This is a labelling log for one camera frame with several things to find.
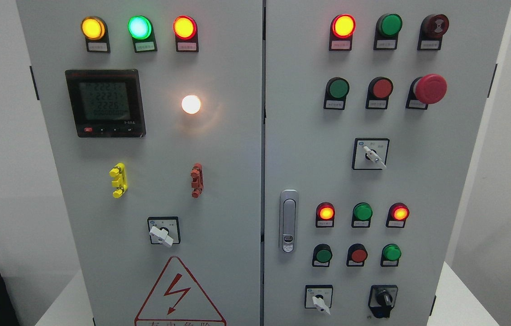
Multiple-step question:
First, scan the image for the black knob selector switch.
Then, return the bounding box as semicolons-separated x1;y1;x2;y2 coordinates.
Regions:
368;285;398;319

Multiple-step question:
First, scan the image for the red terminal connector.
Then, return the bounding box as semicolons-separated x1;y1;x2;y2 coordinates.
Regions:
190;163;204;198

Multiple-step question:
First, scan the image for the red lit indicator lower left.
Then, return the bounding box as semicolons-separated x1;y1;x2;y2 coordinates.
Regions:
315;202;335;228

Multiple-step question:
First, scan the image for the white lit indicator light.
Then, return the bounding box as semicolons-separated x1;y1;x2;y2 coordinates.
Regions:
181;95;201;114

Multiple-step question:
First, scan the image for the green push button upper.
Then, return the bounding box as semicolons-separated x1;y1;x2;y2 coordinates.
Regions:
323;77;350;110

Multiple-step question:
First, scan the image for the green push button lower left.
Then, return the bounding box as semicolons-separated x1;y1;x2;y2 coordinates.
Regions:
311;244;333;268

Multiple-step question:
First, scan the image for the grey left cabinet door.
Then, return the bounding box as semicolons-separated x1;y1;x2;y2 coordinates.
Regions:
16;0;263;326

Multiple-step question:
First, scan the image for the grey cabinet door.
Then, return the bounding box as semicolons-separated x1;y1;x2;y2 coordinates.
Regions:
262;0;511;326
16;0;263;326

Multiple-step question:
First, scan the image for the green indicator lower middle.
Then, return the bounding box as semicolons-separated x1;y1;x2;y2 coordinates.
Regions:
351;202;373;228

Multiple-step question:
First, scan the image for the grey right cabinet door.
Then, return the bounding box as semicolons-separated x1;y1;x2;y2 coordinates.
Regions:
262;0;511;326

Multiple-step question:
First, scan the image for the red push button lower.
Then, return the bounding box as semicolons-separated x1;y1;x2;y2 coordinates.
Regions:
346;243;368;267

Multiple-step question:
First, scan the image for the red push button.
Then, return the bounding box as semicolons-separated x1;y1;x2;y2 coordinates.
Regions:
346;243;368;267
365;77;393;110

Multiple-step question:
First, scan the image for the yellow terminal connector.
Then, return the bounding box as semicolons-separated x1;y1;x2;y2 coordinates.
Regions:
109;162;128;198

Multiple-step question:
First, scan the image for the red push button upper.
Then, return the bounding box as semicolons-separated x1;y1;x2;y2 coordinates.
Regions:
365;77;393;110

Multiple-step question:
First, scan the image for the red indicator lower right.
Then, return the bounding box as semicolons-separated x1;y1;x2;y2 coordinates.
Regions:
386;202;410;228

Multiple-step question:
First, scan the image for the red indicator light left door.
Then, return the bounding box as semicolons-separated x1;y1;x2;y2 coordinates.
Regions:
173;16;199;52

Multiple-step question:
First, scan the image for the red lightning warning sticker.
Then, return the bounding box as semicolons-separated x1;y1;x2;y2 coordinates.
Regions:
134;256;227;326

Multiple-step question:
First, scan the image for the black digital power meter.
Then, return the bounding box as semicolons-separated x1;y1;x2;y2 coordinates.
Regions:
65;69;146;138

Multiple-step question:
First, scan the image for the green illuminated push button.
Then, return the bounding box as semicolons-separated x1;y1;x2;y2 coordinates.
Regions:
380;244;402;268

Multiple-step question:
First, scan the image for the red indicator light top right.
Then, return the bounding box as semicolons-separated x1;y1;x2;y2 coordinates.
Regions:
329;14;355;51

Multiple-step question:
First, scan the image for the green lit indicator light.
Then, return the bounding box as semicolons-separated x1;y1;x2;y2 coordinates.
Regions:
128;16;158;53

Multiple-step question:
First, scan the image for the red emergency stop button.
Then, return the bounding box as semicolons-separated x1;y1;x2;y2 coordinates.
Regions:
406;74;448;110

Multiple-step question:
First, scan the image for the green indicator light top right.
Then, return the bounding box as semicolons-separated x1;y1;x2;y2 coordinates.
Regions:
373;13;403;50

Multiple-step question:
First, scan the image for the yellow indicator light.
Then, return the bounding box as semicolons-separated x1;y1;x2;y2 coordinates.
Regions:
81;16;110;53

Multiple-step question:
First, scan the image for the dark red buzzer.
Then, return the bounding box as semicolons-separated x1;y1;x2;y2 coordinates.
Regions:
417;14;449;50

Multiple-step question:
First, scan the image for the silver door handle lock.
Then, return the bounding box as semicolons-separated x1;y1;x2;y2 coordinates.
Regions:
279;189;299;253

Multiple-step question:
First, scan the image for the white selector switch left door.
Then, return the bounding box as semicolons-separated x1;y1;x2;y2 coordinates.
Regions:
147;216;181;248

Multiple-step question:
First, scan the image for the white selector switch upper right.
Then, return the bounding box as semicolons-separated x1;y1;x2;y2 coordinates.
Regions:
351;138;390;170

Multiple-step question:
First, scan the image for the white selector switch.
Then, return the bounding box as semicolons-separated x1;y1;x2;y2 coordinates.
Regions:
304;285;334;315
351;138;390;170

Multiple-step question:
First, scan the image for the white selector switch bottom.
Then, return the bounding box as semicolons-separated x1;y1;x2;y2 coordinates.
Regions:
304;285;334;315

